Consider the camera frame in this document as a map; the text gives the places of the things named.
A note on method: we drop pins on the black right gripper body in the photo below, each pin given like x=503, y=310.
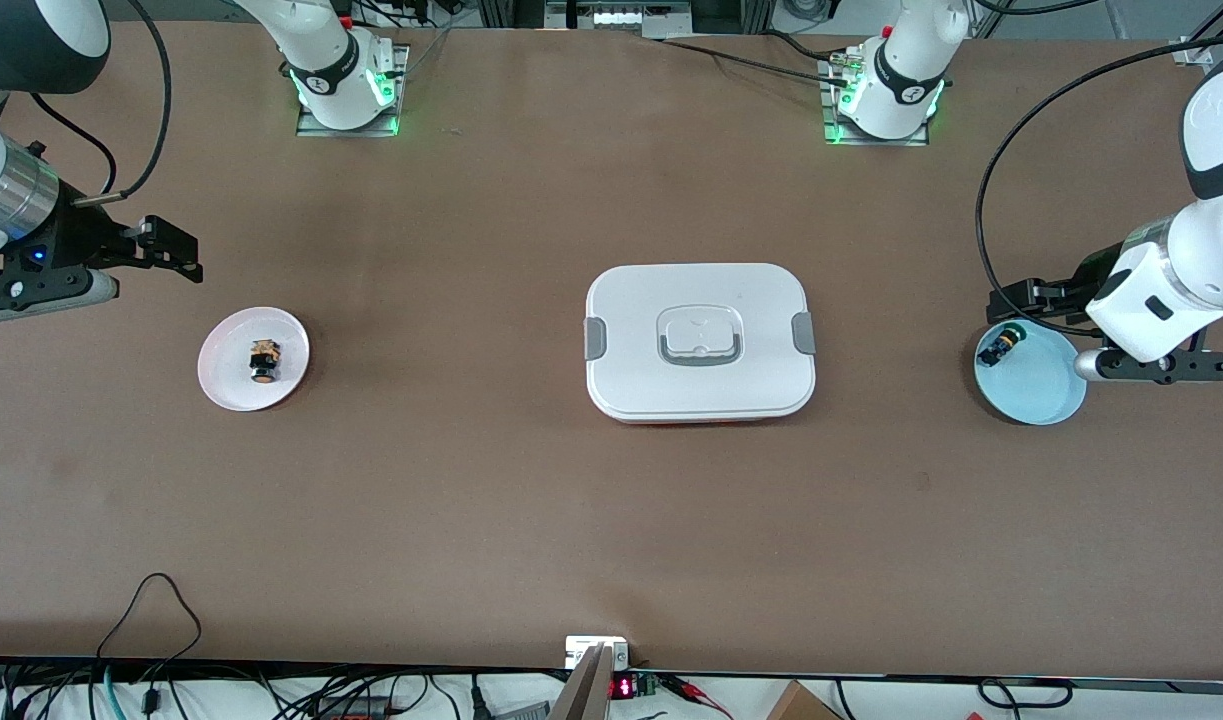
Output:
x=74, y=239

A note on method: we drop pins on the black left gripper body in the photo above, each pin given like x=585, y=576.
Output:
x=1083, y=281

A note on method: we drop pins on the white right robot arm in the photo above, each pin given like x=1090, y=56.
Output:
x=326, y=60

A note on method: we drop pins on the white lidded box grey clips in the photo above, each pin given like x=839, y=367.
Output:
x=631, y=300

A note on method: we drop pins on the brown cardboard box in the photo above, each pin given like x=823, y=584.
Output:
x=801, y=705

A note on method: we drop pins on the small black yellow object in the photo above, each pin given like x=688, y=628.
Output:
x=1001, y=347

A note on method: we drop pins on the light blue round plate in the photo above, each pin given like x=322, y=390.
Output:
x=1036, y=390

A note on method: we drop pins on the pink round plate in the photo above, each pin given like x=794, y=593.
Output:
x=226, y=382

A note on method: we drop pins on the white power strip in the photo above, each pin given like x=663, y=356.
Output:
x=626, y=15

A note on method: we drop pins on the red digit display module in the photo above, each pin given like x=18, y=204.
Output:
x=621, y=688

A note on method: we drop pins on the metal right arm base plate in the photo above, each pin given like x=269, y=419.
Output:
x=316, y=131

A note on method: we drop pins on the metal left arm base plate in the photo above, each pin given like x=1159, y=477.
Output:
x=871, y=142

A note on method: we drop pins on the small metal corner bracket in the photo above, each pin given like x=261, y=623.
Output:
x=1193, y=52

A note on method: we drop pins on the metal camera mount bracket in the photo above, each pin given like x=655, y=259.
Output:
x=581, y=648

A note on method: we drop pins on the aluminium camera mount beam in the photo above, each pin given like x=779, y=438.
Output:
x=583, y=695

